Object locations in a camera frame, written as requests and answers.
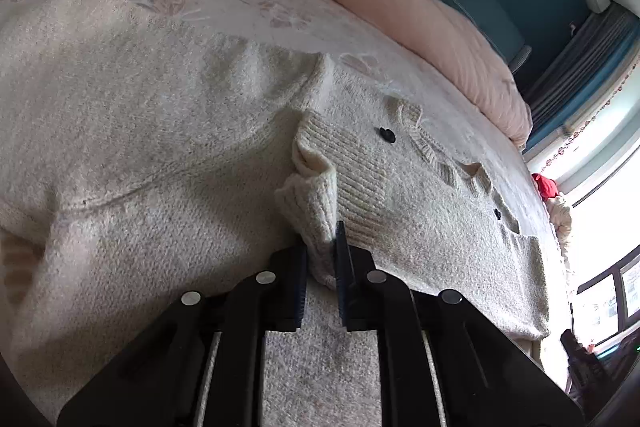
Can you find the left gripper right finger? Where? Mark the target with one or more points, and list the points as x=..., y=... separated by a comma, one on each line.
x=442, y=362

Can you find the cream knit cardigan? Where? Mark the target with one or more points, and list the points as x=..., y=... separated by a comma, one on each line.
x=144, y=156

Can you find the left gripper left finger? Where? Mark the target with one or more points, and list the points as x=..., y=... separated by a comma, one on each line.
x=201, y=362

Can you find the computer monitor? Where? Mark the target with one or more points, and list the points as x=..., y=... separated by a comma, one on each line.
x=606, y=308

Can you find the red and white plush toy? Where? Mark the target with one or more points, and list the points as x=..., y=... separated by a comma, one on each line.
x=560, y=211

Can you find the dark window curtain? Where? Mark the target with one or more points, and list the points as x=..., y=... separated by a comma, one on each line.
x=579, y=71

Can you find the pink butterfly bed blanket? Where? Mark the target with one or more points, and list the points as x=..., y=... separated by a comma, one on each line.
x=452, y=119

